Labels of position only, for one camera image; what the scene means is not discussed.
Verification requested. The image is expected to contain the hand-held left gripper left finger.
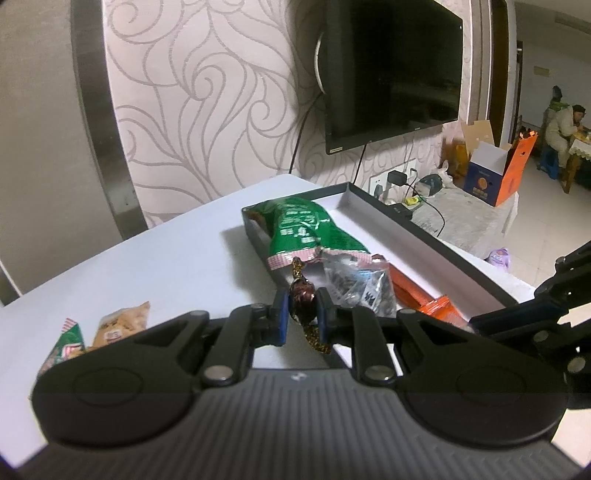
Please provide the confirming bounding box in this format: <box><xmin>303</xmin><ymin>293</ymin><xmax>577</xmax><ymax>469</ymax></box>
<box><xmin>117</xmin><ymin>288</ymin><xmax>291</xmax><ymax>388</ymax></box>

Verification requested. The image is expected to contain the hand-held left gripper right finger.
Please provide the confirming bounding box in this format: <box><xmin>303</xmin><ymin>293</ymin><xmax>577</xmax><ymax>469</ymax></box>
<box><xmin>316</xmin><ymin>286</ymin><xmax>485</xmax><ymax>387</ymax></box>

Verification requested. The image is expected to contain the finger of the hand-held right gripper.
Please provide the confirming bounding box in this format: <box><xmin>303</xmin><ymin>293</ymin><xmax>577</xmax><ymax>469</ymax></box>
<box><xmin>468</xmin><ymin>295</ymin><xmax>591</xmax><ymax>411</ymax></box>
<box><xmin>533</xmin><ymin>242</ymin><xmax>591</xmax><ymax>302</ymax></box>

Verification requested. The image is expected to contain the brown candy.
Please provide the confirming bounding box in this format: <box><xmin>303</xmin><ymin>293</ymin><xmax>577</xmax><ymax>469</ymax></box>
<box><xmin>288</xmin><ymin>257</ymin><xmax>332</xmax><ymax>355</ymax></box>

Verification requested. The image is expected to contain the clear sunflower seed packet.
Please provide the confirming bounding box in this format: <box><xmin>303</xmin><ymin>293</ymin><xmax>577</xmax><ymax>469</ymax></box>
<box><xmin>322</xmin><ymin>255</ymin><xmax>399</xmax><ymax>319</ymax></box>

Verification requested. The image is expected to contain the small orange snack packet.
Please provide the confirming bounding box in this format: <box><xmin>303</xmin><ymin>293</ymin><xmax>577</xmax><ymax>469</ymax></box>
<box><xmin>418</xmin><ymin>295</ymin><xmax>477</xmax><ymax>330</ymax></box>

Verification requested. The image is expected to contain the long orange snack packet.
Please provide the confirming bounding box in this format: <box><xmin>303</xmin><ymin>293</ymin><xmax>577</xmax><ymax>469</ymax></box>
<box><xmin>387</xmin><ymin>265</ymin><xmax>444</xmax><ymax>311</ymax></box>

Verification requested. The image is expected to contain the plain green snack bag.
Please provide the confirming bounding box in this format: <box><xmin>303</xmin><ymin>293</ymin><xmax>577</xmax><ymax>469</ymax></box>
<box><xmin>249</xmin><ymin>196</ymin><xmax>372</xmax><ymax>273</ymax></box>

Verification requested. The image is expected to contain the black box with white inside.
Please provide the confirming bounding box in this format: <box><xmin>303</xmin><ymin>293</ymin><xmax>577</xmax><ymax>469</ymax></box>
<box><xmin>241</xmin><ymin>181</ymin><xmax>519</xmax><ymax>370</ymax></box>

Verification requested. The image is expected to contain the green prawn cracker bag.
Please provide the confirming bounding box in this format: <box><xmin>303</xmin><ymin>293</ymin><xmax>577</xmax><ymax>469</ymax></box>
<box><xmin>36</xmin><ymin>318</ymin><xmax>88</xmax><ymax>381</ymax></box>

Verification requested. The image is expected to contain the purple plastic bag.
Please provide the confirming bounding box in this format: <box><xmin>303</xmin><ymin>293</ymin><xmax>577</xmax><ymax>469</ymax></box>
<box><xmin>487</xmin><ymin>248</ymin><xmax>512</xmax><ymax>271</ymax></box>

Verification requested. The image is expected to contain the grey stone ledge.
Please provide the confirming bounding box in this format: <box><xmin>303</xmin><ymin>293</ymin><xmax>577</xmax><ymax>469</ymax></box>
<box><xmin>406</xmin><ymin>182</ymin><xmax>520</xmax><ymax>261</ymax></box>

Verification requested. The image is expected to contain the blue stool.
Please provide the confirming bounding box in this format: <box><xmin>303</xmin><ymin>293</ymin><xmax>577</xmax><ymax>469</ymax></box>
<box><xmin>539</xmin><ymin>148</ymin><xmax>560</xmax><ymax>181</ymax></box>

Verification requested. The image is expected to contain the wooden table with cloth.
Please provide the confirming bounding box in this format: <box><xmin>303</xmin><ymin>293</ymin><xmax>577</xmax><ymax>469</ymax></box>
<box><xmin>566</xmin><ymin>131</ymin><xmax>591</xmax><ymax>195</ymax></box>

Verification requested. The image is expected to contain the orange blue cardboard box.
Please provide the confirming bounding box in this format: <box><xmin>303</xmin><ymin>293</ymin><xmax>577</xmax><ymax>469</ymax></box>
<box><xmin>463</xmin><ymin>119</ymin><xmax>539</xmax><ymax>208</ymax></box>

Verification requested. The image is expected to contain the yellow cracker packet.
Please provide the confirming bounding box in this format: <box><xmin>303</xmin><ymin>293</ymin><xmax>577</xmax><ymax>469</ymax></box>
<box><xmin>90</xmin><ymin>301</ymin><xmax>152</xmax><ymax>352</ymax></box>

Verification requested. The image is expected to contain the dark green round device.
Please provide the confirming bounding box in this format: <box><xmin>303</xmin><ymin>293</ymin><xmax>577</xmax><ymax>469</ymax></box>
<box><xmin>414</xmin><ymin>174</ymin><xmax>444</xmax><ymax>198</ymax></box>

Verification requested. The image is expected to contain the black power cable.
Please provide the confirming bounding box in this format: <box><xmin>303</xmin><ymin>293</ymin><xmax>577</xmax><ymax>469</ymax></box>
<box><xmin>422</xmin><ymin>196</ymin><xmax>447</xmax><ymax>236</ymax></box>

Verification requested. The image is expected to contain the white wall outlet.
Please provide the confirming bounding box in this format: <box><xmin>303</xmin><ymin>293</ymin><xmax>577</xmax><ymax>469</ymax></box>
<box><xmin>369</xmin><ymin>159</ymin><xmax>417</xmax><ymax>200</ymax></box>

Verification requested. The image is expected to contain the black hanging wall cable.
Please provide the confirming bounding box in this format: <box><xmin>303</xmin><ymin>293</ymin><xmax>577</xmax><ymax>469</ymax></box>
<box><xmin>288</xmin><ymin>92</ymin><xmax>326</xmax><ymax>175</ymax></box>

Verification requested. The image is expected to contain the white coiled cable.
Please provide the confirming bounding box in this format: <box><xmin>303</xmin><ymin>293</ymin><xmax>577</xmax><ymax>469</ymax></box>
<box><xmin>313</xmin><ymin>30</ymin><xmax>329</xmax><ymax>95</ymax></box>

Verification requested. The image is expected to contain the black wall television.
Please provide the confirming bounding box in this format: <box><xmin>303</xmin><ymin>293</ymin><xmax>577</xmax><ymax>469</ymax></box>
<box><xmin>324</xmin><ymin>0</ymin><xmax>465</xmax><ymax>156</ymax></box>

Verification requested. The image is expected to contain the grey metal frame strip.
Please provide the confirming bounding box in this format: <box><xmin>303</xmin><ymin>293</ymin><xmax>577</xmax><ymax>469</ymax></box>
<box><xmin>71</xmin><ymin>0</ymin><xmax>149</xmax><ymax>241</ymax></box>

